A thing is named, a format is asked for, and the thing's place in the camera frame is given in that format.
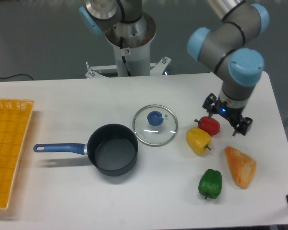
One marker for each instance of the dark saucepan blue handle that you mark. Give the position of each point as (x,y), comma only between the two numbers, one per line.
(112,149)

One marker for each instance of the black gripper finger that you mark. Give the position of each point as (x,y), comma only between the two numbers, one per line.
(210,104)
(242,125)

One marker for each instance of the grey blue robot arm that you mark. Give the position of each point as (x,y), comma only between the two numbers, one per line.
(222,51)

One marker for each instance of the triangle bread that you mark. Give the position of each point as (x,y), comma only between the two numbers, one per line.
(241,166)

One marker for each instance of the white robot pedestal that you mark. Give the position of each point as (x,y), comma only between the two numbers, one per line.
(131,46)

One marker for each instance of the yellow woven basket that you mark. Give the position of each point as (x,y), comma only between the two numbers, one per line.
(15,116)

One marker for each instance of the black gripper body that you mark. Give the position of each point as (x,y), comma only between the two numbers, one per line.
(230,110)

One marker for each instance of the red bell pepper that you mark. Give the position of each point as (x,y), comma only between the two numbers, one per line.
(209,125)

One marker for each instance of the yellow bell pepper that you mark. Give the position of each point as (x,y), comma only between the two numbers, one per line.
(198,140)

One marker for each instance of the green bell pepper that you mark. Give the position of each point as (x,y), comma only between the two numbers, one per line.
(210,184)

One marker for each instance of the glass pot lid blue knob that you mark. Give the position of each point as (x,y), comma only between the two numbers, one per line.
(155,125)

